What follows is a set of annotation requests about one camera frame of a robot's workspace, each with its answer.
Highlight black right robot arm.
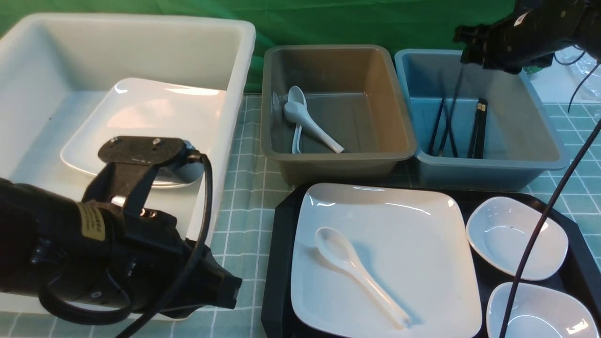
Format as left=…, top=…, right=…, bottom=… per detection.
left=453, top=0, right=601, bottom=74

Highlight white square rice plate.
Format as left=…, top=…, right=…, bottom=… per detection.
left=291, top=183, right=482, bottom=338

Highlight white sauce bowl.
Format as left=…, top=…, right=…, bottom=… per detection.
left=505, top=283, right=600, bottom=338
left=466, top=197, right=569, bottom=282

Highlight grey-brown plastic bin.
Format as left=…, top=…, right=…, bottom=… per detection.
left=261, top=45, right=417, bottom=185

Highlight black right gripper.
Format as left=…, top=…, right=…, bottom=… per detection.
left=453, top=0, right=583, bottom=74

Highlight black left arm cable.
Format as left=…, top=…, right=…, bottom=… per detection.
left=39, top=154, right=214, bottom=338

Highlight large white plastic bin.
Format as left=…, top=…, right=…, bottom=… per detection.
left=0, top=12, right=256, bottom=322

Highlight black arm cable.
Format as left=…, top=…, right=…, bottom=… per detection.
left=39, top=154, right=214, bottom=338
left=499, top=47, right=601, bottom=338

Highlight black plastic serving tray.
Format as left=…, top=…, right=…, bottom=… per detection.
left=261, top=184, right=601, bottom=338

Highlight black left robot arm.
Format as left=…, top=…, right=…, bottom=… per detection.
left=1, top=180, right=242, bottom=325

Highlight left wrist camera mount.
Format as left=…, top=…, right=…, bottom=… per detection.
left=82, top=136, right=213, bottom=217

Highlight grey soup spoon in bin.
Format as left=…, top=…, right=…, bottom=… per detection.
left=284, top=102, right=344, bottom=154

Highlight blue-grey plastic bin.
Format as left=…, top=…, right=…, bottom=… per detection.
left=394, top=49, right=570, bottom=191

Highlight clear plastic bag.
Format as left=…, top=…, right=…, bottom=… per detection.
left=556, top=47, right=601, bottom=101

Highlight single black chopstick in bin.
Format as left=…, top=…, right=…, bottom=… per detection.
left=428, top=97, right=445, bottom=156

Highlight green backdrop cloth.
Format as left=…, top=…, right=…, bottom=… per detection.
left=0, top=0, right=515, bottom=92

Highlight black chopstick pair gold-tipped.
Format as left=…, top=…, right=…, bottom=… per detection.
left=467, top=98, right=488, bottom=160

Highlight stacked white square plates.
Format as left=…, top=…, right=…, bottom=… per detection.
left=61, top=78, right=228, bottom=176

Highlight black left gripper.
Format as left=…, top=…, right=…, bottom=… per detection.
left=66, top=203, right=242, bottom=314

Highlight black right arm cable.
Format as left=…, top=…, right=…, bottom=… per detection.
left=499, top=47, right=601, bottom=338

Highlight light soup spoon underneath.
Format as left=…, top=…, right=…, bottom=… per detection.
left=288, top=86, right=307, bottom=154

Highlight white ceramic soup spoon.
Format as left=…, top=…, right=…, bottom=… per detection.
left=314, top=227, right=411, bottom=330

